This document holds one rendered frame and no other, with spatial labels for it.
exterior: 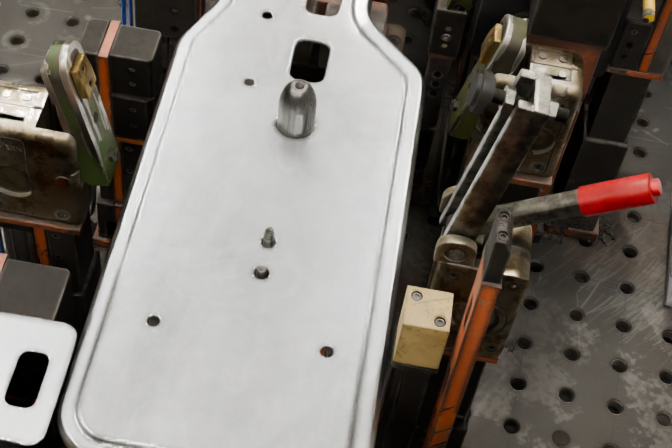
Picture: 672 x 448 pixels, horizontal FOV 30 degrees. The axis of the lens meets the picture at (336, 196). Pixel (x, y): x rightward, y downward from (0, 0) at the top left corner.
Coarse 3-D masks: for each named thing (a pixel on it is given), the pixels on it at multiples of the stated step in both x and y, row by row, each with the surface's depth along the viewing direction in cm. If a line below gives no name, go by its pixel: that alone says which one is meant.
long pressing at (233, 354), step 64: (256, 0) 115; (192, 64) 109; (256, 64) 110; (384, 64) 111; (192, 128) 104; (256, 128) 105; (320, 128) 106; (384, 128) 106; (128, 192) 100; (192, 192) 100; (256, 192) 101; (320, 192) 101; (384, 192) 102; (128, 256) 96; (192, 256) 96; (256, 256) 97; (320, 256) 98; (384, 256) 98; (128, 320) 92; (192, 320) 93; (256, 320) 93; (320, 320) 94; (384, 320) 94; (128, 384) 89; (192, 384) 90; (256, 384) 90; (320, 384) 91
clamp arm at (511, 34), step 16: (512, 16) 101; (496, 32) 101; (512, 32) 100; (496, 48) 101; (512, 48) 100; (480, 64) 105; (496, 64) 101; (512, 64) 101; (464, 96) 107; (464, 112) 106; (464, 128) 108
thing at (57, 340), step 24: (0, 312) 92; (0, 336) 91; (24, 336) 91; (48, 336) 91; (72, 336) 91; (0, 360) 89; (0, 384) 88; (48, 384) 88; (0, 408) 87; (24, 408) 87; (48, 408) 87; (0, 432) 86; (24, 432) 86
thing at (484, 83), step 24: (480, 72) 82; (528, 72) 82; (480, 96) 80; (504, 96) 81; (528, 96) 82; (504, 120) 85; (528, 120) 80; (552, 120) 82; (480, 144) 88; (504, 144) 82; (528, 144) 82; (480, 168) 86; (504, 168) 84; (456, 192) 92; (480, 192) 87; (456, 216) 89; (480, 216) 89
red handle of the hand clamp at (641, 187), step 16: (640, 176) 86; (560, 192) 89; (576, 192) 88; (592, 192) 87; (608, 192) 87; (624, 192) 86; (640, 192) 86; (656, 192) 86; (496, 208) 91; (512, 208) 90; (528, 208) 90; (544, 208) 89; (560, 208) 88; (576, 208) 88; (592, 208) 87; (608, 208) 87; (624, 208) 87; (448, 224) 92; (528, 224) 90
